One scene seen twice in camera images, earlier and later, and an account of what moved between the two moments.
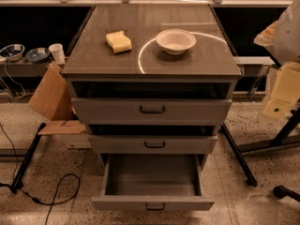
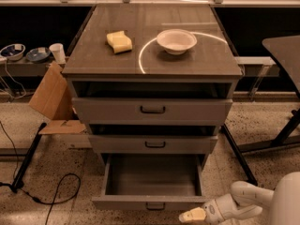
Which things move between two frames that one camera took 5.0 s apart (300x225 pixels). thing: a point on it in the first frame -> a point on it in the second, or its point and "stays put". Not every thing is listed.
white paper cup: (57, 51) stays put
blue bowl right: (37, 54) stays put
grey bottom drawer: (152, 182) stays put
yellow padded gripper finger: (286, 93) -> (214, 211)
